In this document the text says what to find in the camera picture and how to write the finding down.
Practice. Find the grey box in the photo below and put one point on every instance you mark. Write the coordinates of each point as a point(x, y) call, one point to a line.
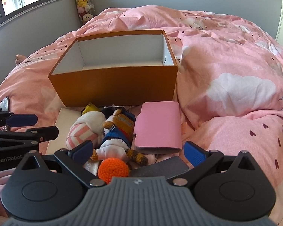
point(160, 167)

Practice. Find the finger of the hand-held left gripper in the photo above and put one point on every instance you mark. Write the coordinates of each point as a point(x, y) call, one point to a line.
point(23, 120)
point(42, 134)

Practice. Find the yellow plush toy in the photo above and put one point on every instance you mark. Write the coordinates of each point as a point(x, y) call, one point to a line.
point(90, 108)

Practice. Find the pink printed blanket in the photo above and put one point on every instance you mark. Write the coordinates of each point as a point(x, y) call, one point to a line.
point(226, 63)

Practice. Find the smartphone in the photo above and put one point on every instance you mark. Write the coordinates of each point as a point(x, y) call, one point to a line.
point(2, 103)

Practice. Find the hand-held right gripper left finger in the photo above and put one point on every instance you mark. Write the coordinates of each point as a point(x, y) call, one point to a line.
point(85, 149)

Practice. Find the white box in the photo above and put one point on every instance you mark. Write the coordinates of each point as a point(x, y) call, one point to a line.
point(63, 120)

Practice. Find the orange cardboard box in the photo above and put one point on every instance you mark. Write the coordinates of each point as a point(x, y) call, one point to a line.
point(113, 87)

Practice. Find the orange crochet flower pot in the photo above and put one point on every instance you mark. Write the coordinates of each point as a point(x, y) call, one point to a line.
point(113, 169)

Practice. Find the tiger plush toy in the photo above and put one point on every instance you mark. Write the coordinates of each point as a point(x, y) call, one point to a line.
point(118, 124)

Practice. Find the white plush toy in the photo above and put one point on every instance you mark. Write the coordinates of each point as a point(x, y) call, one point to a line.
point(92, 120)

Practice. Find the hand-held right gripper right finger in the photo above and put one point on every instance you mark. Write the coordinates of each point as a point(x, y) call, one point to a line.
point(193, 155)

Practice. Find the person's foot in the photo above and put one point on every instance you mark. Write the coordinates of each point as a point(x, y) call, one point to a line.
point(20, 58)

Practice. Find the pink wallet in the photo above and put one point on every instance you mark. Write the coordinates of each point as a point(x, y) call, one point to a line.
point(158, 124)

